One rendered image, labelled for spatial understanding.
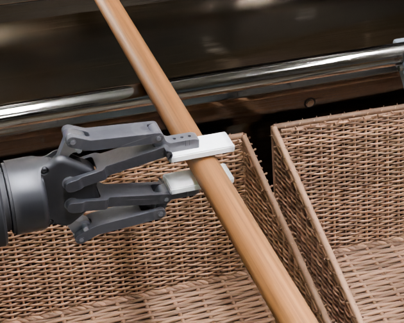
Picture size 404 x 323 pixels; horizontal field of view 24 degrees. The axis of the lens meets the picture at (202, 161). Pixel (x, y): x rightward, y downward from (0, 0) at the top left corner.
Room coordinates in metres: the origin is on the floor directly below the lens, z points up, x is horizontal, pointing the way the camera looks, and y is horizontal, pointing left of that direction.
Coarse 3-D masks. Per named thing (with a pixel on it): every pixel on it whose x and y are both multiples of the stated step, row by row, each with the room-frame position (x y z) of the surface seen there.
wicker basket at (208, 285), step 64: (256, 192) 1.33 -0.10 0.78; (0, 256) 1.23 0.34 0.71; (64, 256) 1.25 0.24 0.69; (128, 256) 1.28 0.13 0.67; (192, 256) 1.31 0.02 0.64; (0, 320) 1.19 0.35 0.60; (64, 320) 1.20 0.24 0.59; (128, 320) 1.20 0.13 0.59; (192, 320) 1.20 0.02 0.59; (256, 320) 1.20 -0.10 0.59; (320, 320) 1.05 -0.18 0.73
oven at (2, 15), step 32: (64, 0) 1.34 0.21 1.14; (128, 0) 1.37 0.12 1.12; (160, 0) 1.39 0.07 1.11; (256, 96) 1.44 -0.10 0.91; (288, 96) 1.46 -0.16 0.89; (320, 96) 1.48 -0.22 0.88; (352, 96) 1.50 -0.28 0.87; (384, 96) 1.52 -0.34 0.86; (160, 128) 1.39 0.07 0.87; (0, 160) 1.30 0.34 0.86
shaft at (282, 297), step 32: (96, 0) 1.20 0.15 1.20; (128, 32) 1.08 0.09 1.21; (160, 96) 0.92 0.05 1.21; (192, 128) 0.85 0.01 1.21; (192, 160) 0.80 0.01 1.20; (224, 192) 0.73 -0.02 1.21; (224, 224) 0.70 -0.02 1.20; (256, 224) 0.69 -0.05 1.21; (256, 256) 0.64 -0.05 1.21; (288, 288) 0.60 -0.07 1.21; (288, 320) 0.56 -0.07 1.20
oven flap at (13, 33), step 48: (192, 0) 1.44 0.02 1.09; (240, 0) 1.46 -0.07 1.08; (288, 0) 1.48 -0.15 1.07; (336, 0) 1.51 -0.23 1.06; (384, 0) 1.53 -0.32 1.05; (0, 48) 1.33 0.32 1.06; (48, 48) 1.35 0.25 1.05; (96, 48) 1.37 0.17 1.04; (192, 48) 1.41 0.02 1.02; (240, 48) 1.43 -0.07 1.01; (288, 48) 1.45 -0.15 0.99; (336, 48) 1.48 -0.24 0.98; (0, 96) 1.30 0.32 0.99; (48, 96) 1.32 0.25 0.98; (240, 96) 1.38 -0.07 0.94
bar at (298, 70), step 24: (360, 48) 1.11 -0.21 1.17; (384, 48) 1.11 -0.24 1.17; (216, 72) 1.04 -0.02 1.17; (240, 72) 1.04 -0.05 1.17; (264, 72) 1.05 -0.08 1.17; (288, 72) 1.05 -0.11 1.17; (312, 72) 1.06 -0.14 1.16; (336, 72) 1.08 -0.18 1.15; (72, 96) 0.98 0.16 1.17; (96, 96) 0.98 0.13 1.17; (120, 96) 0.99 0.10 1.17; (144, 96) 1.00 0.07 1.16; (192, 96) 1.02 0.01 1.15; (0, 120) 0.94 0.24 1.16; (24, 120) 0.95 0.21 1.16; (48, 120) 0.96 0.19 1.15
